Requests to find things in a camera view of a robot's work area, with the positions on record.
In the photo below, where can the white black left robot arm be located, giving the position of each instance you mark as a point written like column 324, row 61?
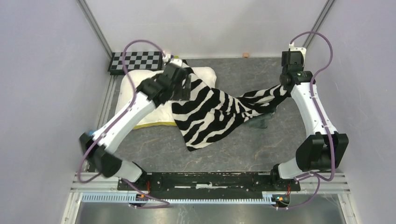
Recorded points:
column 99, row 149

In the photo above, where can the black white checkerboard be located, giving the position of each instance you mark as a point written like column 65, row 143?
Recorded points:
column 137, row 60

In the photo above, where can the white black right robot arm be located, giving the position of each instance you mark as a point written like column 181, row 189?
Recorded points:
column 321, row 152

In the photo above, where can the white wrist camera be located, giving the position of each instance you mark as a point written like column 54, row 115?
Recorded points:
column 302, row 50
column 175, row 61

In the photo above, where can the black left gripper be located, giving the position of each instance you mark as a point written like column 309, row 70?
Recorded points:
column 183, row 93

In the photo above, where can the zebra striped pillowcase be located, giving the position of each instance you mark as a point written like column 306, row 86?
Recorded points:
column 211, row 114

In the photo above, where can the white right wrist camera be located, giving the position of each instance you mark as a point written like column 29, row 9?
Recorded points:
column 302, row 50

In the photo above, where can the light blue cable comb strip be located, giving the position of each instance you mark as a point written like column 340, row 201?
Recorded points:
column 132, row 198

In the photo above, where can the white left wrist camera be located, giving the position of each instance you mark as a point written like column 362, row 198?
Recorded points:
column 175, row 61

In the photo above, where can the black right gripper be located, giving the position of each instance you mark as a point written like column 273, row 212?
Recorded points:
column 302, row 63

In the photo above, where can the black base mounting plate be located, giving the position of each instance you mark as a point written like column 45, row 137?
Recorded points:
column 213, row 185

